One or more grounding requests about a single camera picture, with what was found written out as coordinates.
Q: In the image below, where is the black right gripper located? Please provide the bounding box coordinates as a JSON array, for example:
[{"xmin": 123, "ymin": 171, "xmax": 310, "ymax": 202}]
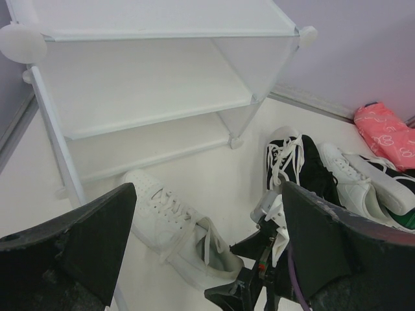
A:
[{"xmin": 204, "ymin": 231, "xmax": 300, "ymax": 311}]

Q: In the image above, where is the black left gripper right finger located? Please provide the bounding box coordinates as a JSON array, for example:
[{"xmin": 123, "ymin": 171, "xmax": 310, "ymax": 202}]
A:
[{"xmin": 282, "ymin": 182, "xmax": 414, "ymax": 310}]

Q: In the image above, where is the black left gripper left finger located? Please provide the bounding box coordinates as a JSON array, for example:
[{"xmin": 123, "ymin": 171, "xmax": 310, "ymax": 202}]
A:
[{"xmin": 1, "ymin": 183, "xmax": 137, "ymax": 310}]

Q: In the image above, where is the white leather sneaker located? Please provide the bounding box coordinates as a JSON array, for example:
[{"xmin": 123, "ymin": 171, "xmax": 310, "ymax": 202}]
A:
[
  {"xmin": 121, "ymin": 169, "xmax": 244, "ymax": 291},
  {"xmin": 317, "ymin": 143, "xmax": 392, "ymax": 227}
]

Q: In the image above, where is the black slip-on shoe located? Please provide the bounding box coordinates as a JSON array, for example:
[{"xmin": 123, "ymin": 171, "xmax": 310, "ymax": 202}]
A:
[{"xmin": 300, "ymin": 135, "xmax": 342, "ymax": 207}]

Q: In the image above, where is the white plastic shoe cabinet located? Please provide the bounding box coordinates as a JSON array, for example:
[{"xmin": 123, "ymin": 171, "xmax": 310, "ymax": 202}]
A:
[{"xmin": 1, "ymin": 1, "xmax": 318, "ymax": 207}]

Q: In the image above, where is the green canvas sneaker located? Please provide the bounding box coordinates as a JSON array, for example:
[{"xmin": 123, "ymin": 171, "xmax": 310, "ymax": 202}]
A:
[{"xmin": 388, "ymin": 209, "xmax": 415, "ymax": 231}]

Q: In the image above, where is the black white canvas sneaker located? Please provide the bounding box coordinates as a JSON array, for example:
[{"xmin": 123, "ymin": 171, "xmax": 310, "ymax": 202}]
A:
[{"xmin": 265, "ymin": 126, "xmax": 305, "ymax": 191}]

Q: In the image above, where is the pink patterned bag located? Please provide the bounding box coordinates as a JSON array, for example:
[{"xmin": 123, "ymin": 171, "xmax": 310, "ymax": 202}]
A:
[{"xmin": 354, "ymin": 102, "xmax": 414, "ymax": 172}]

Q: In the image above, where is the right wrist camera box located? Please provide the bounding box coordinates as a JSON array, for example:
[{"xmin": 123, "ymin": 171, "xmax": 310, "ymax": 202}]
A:
[{"xmin": 250, "ymin": 190, "xmax": 287, "ymax": 229}]

